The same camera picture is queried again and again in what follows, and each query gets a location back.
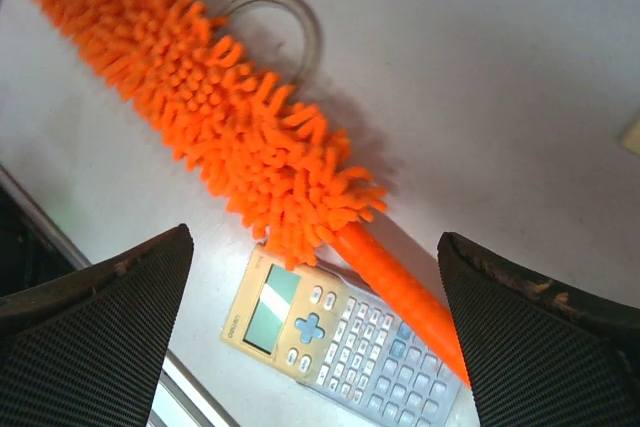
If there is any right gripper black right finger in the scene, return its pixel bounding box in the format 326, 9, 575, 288
438, 232, 639, 426

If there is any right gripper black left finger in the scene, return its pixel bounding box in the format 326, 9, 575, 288
0, 224, 195, 427

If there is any orange microfiber duster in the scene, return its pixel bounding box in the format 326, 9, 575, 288
35, 0, 468, 380

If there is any gold scientific calculator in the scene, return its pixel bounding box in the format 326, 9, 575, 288
221, 245, 461, 426

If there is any yellow sticky note pad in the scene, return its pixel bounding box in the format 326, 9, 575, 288
620, 118, 640, 156

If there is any aluminium front rail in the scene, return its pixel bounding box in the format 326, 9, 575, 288
0, 164, 224, 427

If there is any clear tape ring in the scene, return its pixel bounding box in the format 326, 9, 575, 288
217, 0, 325, 93

